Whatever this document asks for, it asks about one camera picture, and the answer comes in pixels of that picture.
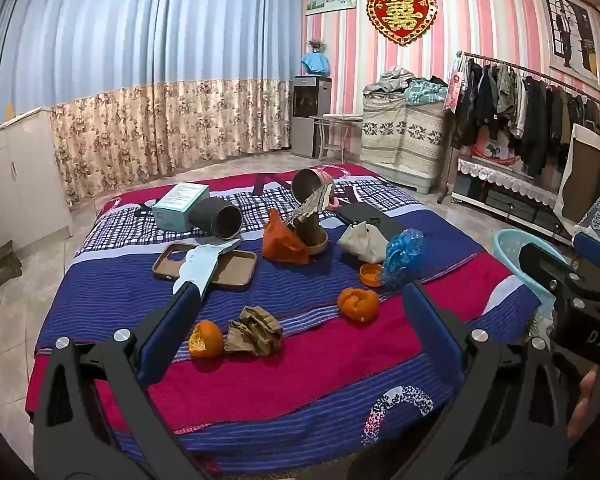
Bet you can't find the white paper slip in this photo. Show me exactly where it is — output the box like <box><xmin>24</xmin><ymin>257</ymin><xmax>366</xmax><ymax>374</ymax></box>
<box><xmin>172</xmin><ymin>239</ymin><xmax>243</xmax><ymax>296</ymax></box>

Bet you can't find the person's right hand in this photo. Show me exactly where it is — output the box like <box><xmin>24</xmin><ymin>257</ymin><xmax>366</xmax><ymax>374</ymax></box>
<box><xmin>567</xmin><ymin>366</ymin><xmax>600</xmax><ymax>439</ymax></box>

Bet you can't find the blue and floral curtain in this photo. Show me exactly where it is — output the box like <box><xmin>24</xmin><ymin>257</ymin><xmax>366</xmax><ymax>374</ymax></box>
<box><xmin>0</xmin><ymin>0</ymin><xmax>306</xmax><ymax>211</ymax></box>

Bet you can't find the red heart wall decoration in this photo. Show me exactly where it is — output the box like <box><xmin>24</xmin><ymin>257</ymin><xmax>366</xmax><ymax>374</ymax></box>
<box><xmin>366</xmin><ymin>0</ymin><xmax>438</xmax><ymax>47</ymax></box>

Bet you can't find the dark low cabinet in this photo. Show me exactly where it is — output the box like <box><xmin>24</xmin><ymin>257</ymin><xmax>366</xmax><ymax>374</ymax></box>
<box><xmin>452</xmin><ymin>175</ymin><xmax>576</xmax><ymax>246</ymax></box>

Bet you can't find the pile of clothes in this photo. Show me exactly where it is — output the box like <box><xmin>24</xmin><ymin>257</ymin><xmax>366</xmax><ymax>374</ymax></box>
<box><xmin>362</xmin><ymin>66</ymin><xmax>448</xmax><ymax>107</ymax></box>

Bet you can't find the light blue plastic basket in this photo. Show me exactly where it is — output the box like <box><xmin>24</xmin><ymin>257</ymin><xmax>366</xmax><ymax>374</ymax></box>
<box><xmin>491</xmin><ymin>228</ymin><xmax>571</xmax><ymax>323</ymax></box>

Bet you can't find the row of hanging clothes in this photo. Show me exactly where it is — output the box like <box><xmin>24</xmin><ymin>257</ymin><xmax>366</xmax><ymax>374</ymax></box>
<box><xmin>442</xmin><ymin>55</ymin><xmax>600</xmax><ymax>177</ymax></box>

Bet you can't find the brown paper cup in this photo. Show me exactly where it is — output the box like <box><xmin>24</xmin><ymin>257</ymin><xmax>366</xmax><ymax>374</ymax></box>
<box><xmin>296</xmin><ymin>210</ymin><xmax>330</xmax><ymax>256</ymax></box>

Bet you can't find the beige face mask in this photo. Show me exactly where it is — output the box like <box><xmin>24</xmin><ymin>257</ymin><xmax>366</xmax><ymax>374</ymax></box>
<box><xmin>337</xmin><ymin>221</ymin><xmax>390</xmax><ymax>265</ymax></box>

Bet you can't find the red and white bag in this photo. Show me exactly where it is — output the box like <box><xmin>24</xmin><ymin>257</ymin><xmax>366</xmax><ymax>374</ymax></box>
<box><xmin>472</xmin><ymin>141</ymin><xmax>521</xmax><ymax>167</ymax></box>

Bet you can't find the orange plastic bag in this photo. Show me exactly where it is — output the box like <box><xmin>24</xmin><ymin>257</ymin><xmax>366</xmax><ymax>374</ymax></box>
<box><xmin>261</xmin><ymin>209</ymin><xmax>311</xmax><ymax>266</ymax></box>

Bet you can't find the blue plastic bag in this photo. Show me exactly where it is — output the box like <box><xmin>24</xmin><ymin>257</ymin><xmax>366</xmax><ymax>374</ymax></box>
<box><xmin>381</xmin><ymin>228</ymin><xmax>426</xmax><ymax>289</ymax></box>

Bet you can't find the brown phone case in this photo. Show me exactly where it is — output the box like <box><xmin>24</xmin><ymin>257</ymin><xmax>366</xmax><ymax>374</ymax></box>
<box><xmin>152</xmin><ymin>242</ymin><xmax>258</xmax><ymax>293</ymax></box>

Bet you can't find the metal clothes rack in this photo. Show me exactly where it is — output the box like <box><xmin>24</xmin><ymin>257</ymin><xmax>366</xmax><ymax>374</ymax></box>
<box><xmin>437</xmin><ymin>51</ymin><xmax>600</xmax><ymax>206</ymax></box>

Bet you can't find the wall poster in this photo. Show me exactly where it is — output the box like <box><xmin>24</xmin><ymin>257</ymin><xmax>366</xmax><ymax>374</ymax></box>
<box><xmin>542</xmin><ymin>0</ymin><xmax>600</xmax><ymax>92</ymax></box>

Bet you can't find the grey water dispenser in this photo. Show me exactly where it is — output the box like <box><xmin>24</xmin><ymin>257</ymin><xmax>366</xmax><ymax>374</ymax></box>
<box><xmin>291</xmin><ymin>75</ymin><xmax>332</xmax><ymax>158</ymax></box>

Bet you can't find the crumpled brown paper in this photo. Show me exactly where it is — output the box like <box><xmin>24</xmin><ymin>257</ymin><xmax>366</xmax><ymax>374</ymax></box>
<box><xmin>223</xmin><ymin>305</ymin><xmax>284</xmax><ymax>358</ymax></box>

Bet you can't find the curled orange peel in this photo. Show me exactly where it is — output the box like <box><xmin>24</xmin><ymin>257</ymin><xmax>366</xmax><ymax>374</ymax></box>
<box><xmin>337</xmin><ymin>287</ymin><xmax>381</xmax><ymax>322</ymax></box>

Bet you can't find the dark cylindrical can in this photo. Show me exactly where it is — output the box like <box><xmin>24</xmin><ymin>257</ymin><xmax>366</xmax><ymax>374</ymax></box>
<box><xmin>187</xmin><ymin>197</ymin><xmax>243</xmax><ymax>241</ymax></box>

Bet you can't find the white cabinet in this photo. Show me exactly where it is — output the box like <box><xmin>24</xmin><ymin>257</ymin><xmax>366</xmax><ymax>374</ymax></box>
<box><xmin>0</xmin><ymin>105</ymin><xmax>73</xmax><ymax>261</ymax></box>

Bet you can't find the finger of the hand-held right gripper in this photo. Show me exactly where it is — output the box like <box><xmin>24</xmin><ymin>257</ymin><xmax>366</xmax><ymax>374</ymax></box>
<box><xmin>572</xmin><ymin>232</ymin><xmax>600</xmax><ymax>277</ymax></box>
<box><xmin>517</xmin><ymin>242</ymin><xmax>583</xmax><ymax>303</ymax></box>

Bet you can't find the white stool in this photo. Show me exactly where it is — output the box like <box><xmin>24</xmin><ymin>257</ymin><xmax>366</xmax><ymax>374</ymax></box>
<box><xmin>310</xmin><ymin>114</ymin><xmax>363</xmax><ymax>161</ymax></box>

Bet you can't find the patterned cloth covered cabinet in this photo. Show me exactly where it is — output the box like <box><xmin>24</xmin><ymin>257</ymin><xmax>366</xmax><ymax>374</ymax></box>
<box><xmin>360</xmin><ymin>94</ymin><xmax>448</xmax><ymax>193</ymax></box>

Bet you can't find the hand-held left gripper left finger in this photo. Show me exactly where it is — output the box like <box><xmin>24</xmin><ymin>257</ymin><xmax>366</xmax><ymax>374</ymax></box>
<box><xmin>32</xmin><ymin>285</ymin><xmax>221</xmax><ymax>480</ymax></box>

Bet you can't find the brown board with white frame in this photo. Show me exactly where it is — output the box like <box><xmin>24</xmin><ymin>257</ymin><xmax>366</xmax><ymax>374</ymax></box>
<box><xmin>555</xmin><ymin>124</ymin><xmax>600</xmax><ymax>226</ymax></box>

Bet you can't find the round can with red label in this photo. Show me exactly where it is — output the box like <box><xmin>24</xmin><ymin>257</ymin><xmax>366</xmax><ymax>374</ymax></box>
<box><xmin>291</xmin><ymin>167</ymin><xmax>337</xmax><ymax>211</ymax></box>

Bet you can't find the white lace cloth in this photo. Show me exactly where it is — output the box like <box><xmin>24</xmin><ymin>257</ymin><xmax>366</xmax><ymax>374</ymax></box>
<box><xmin>457</xmin><ymin>156</ymin><xmax>563</xmax><ymax>211</ymax></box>

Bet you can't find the teal cardboard box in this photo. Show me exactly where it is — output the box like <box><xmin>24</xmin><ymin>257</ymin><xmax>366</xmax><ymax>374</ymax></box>
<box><xmin>152</xmin><ymin>182</ymin><xmax>211</xmax><ymax>233</ymax></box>

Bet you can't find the orange peel half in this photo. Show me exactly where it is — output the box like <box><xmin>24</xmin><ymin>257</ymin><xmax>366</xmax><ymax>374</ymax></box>
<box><xmin>187</xmin><ymin>320</ymin><xmax>226</xmax><ymax>359</ymax></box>

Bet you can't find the blue covered water bottle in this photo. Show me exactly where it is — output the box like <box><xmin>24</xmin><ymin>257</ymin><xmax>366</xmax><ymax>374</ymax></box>
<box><xmin>301</xmin><ymin>51</ymin><xmax>331</xmax><ymax>77</ymax></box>

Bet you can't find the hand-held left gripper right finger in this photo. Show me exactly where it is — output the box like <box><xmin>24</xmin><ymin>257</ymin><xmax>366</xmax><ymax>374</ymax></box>
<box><xmin>390</xmin><ymin>280</ymin><xmax>581</xmax><ymax>480</ymax></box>

